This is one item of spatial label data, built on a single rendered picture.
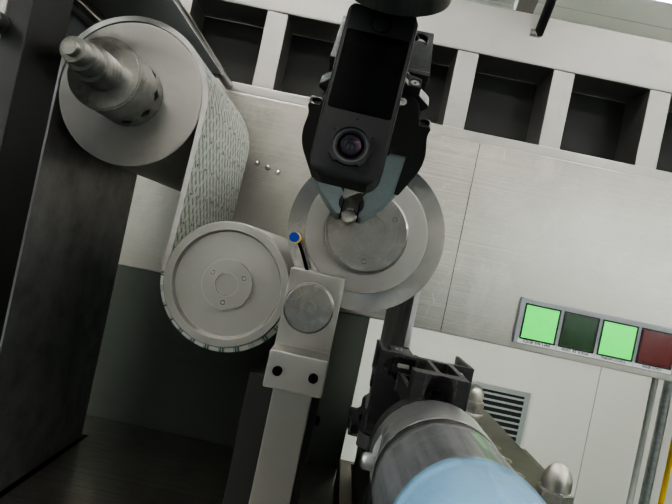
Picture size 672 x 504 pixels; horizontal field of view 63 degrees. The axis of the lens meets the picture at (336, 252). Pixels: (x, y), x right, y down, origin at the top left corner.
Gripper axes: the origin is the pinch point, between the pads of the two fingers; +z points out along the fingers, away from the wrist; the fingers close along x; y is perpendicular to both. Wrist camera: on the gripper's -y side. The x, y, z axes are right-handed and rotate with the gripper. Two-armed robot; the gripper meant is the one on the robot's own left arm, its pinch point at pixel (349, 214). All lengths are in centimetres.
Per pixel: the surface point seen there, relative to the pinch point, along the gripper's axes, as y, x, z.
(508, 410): 117, -112, 251
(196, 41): 24.0, 21.8, 1.4
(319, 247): -0.3, 2.1, 4.8
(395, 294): -2.2, -5.8, 6.9
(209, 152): 9.2, 15.6, 4.7
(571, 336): 17, -37, 33
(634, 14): 274, -126, 88
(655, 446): 14, -62, 56
